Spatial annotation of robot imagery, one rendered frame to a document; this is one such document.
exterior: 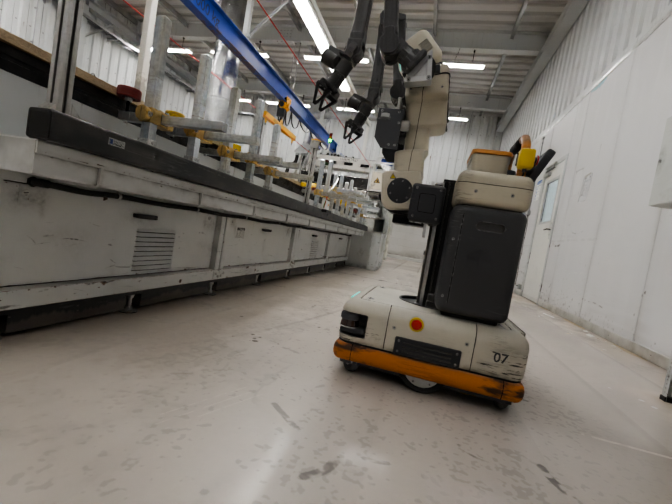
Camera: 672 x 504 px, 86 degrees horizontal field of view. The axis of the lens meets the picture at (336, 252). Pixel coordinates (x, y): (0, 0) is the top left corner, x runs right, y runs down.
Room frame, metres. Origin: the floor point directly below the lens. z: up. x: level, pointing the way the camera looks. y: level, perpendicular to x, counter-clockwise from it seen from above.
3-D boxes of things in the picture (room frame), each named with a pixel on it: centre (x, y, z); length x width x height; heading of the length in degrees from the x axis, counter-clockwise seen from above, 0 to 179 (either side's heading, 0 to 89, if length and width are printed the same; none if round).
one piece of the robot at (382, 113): (1.62, -0.16, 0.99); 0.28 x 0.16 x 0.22; 166
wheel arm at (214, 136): (1.56, 0.60, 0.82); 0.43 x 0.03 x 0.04; 76
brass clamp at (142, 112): (1.31, 0.72, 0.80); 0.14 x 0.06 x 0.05; 166
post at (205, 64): (1.53, 0.66, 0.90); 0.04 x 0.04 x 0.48; 76
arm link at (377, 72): (1.87, -0.05, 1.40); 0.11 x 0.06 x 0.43; 166
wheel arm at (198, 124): (1.32, 0.66, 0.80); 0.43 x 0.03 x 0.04; 76
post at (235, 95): (1.78, 0.60, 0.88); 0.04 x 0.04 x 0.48; 76
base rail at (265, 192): (3.42, 0.20, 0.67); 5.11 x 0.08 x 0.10; 166
